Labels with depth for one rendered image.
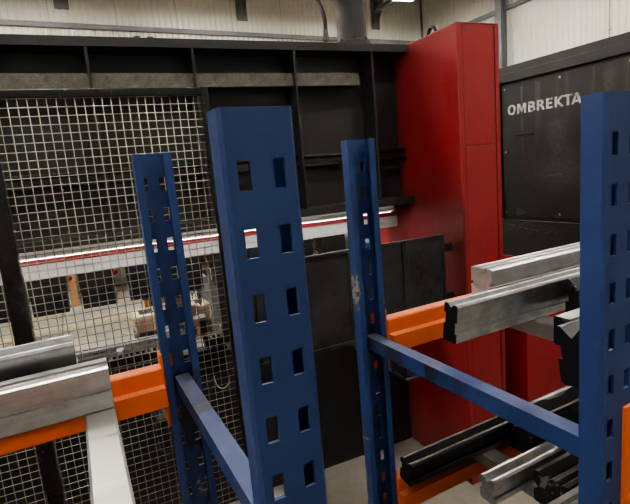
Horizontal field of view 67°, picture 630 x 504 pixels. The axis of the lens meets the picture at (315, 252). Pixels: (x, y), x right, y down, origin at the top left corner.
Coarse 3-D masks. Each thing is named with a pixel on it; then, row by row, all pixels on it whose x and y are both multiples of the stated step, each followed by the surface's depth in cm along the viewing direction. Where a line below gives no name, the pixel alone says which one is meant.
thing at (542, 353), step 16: (512, 336) 264; (528, 336) 255; (512, 352) 266; (528, 352) 256; (544, 352) 261; (560, 352) 267; (512, 368) 267; (528, 368) 258; (544, 368) 263; (512, 384) 269; (528, 384) 259; (544, 384) 264; (560, 384) 270; (528, 400) 261
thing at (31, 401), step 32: (0, 352) 67; (32, 352) 67; (64, 352) 69; (0, 384) 63; (32, 384) 62; (64, 384) 63; (96, 384) 65; (0, 416) 61; (32, 416) 62; (64, 416) 64
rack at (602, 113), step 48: (624, 96) 46; (624, 144) 47; (624, 192) 48; (624, 240) 49; (624, 288) 50; (384, 336) 94; (432, 336) 98; (624, 336) 51; (384, 384) 96; (480, 384) 70; (624, 384) 53; (384, 432) 100; (576, 432) 56; (624, 432) 52; (384, 480) 102; (432, 480) 103; (624, 480) 53
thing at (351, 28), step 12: (336, 0) 241; (348, 0) 237; (360, 0) 239; (324, 12) 225; (336, 12) 243; (348, 12) 238; (360, 12) 239; (324, 24) 225; (336, 24) 246; (348, 24) 239; (360, 24) 240; (324, 36) 226; (348, 36) 240; (360, 36) 241
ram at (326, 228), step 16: (304, 224) 255; (320, 224) 259; (336, 224) 263; (384, 224) 276; (192, 240) 232; (208, 240) 236; (256, 240) 246; (80, 256) 213; (96, 256) 216; (112, 256) 219; (128, 256) 221; (64, 272) 211; (80, 272) 214
